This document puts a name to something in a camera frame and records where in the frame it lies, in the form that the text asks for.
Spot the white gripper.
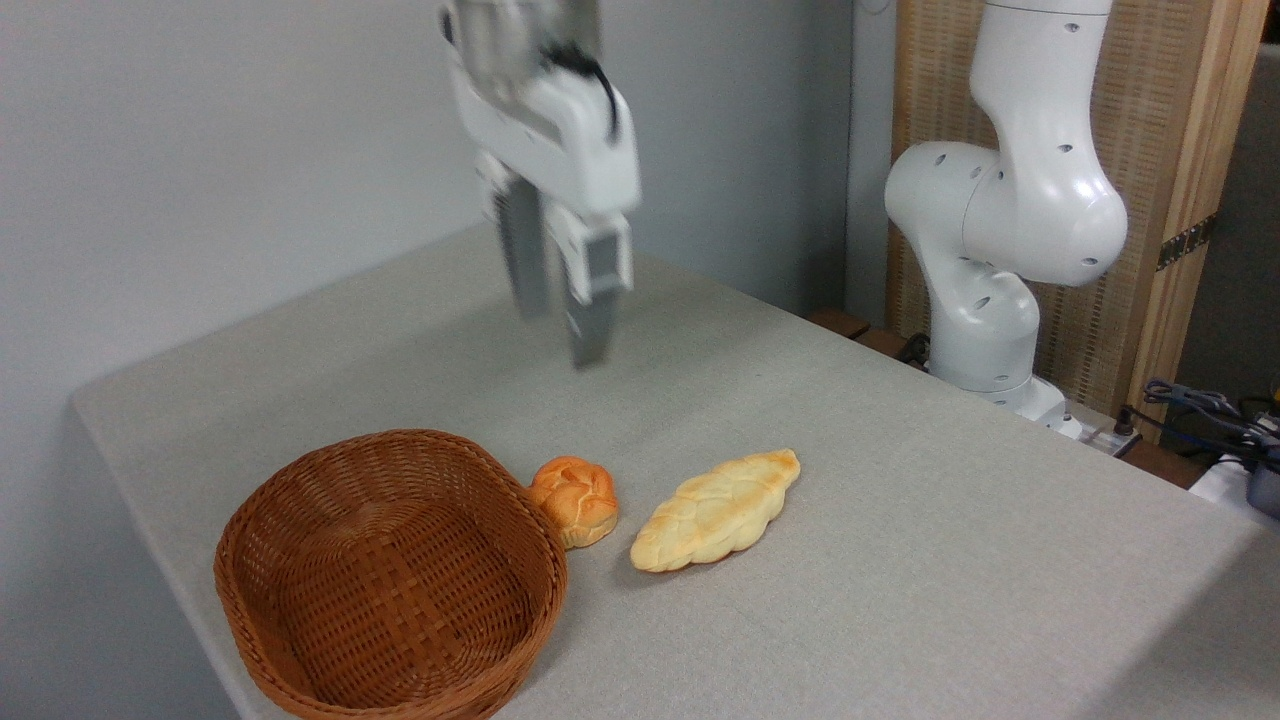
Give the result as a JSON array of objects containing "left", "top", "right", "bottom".
[{"left": 441, "top": 35, "right": 642, "bottom": 370}]

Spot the long braided bread loaf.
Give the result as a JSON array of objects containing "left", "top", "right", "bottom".
[{"left": 630, "top": 449, "right": 802, "bottom": 573}]

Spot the round orange bread roll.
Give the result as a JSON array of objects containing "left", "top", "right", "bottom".
[{"left": 527, "top": 456, "right": 620, "bottom": 550}]

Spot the brown woven wicker basket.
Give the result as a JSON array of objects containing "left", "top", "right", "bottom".
[{"left": 213, "top": 429, "right": 569, "bottom": 720}]

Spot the wooden framed woven screen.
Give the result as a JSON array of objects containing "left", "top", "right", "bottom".
[{"left": 888, "top": 0, "right": 1272, "bottom": 443}]

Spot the metal screen hinge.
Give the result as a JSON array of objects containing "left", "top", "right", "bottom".
[{"left": 1157, "top": 213, "right": 1218, "bottom": 271}]

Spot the blue grey plastic box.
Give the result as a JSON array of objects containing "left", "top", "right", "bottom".
[{"left": 1246, "top": 458, "right": 1280, "bottom": 519}]

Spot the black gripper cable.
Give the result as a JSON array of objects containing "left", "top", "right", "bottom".
[{"left": 540, "top": 40, "right": 622, "bottom": 137}]

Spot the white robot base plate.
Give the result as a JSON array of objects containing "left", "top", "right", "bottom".
[{"left": 1040, "top": 398, "right": 1143, "bottom": 458}]

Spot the bundle of dark cables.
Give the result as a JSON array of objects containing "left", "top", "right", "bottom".
[{"left": 1143, "top": 378, "right": 1280, "bottom": 463}]

